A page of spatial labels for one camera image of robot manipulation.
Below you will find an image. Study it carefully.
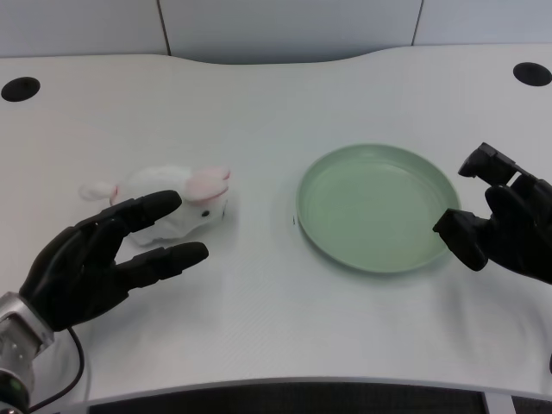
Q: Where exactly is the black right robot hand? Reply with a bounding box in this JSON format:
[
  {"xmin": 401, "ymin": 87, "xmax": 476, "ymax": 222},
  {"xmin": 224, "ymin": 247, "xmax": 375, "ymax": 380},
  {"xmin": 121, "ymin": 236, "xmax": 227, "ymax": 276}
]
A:
[{"xmin": 432, "ymin": 141, "xmax": 552, "ymax": 285}]

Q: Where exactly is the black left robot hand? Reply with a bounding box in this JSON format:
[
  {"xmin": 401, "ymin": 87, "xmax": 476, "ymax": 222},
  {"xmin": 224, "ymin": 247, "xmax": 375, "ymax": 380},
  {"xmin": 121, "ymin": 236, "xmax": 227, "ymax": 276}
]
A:
[{"xmin": 19, "ymin": 190, "xmax": 210, "ymax": 333}]

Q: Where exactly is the white plush rabbit doll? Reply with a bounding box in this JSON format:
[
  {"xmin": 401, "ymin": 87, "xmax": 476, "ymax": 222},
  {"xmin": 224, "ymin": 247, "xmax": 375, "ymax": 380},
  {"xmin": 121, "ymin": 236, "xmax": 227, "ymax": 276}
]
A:
[{"xmin": 78, "ymin": 165, "xmax": 232, "ymax": 248}]

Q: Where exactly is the pale green round plate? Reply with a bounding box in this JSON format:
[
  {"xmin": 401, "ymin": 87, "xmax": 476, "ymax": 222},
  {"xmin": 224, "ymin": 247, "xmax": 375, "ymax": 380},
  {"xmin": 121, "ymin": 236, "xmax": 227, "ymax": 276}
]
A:
[{"xmin": 295, "ymin": 142, "xmax": 462, "ymax": 274}]

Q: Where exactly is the black robot torso edge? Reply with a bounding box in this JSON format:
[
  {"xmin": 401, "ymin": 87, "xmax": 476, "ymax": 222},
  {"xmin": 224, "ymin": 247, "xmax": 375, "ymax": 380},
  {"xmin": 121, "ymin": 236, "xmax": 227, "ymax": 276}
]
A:
[{"xmin": 85, "ymin": 381, "xmax": 491, "ymax": 414}]

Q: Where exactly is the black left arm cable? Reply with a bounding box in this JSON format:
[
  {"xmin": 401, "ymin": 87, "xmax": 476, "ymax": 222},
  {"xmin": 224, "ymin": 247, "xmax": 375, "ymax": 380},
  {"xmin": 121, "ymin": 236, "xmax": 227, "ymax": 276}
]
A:
[{"xmin": 28, "ymin": 325, "xmax": 85, "ymax": 412}]

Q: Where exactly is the black round cable grommet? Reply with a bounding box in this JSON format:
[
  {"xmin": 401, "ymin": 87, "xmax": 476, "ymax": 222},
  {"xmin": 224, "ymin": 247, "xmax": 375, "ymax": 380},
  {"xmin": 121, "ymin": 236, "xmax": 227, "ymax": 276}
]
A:
[
  {"xmin": 0, "ymin": 76, "xmax": 41, "ymax": 103},
  {"xmin": 512, "ymin": 61, "xmax": 552, "ymax": 88}
]

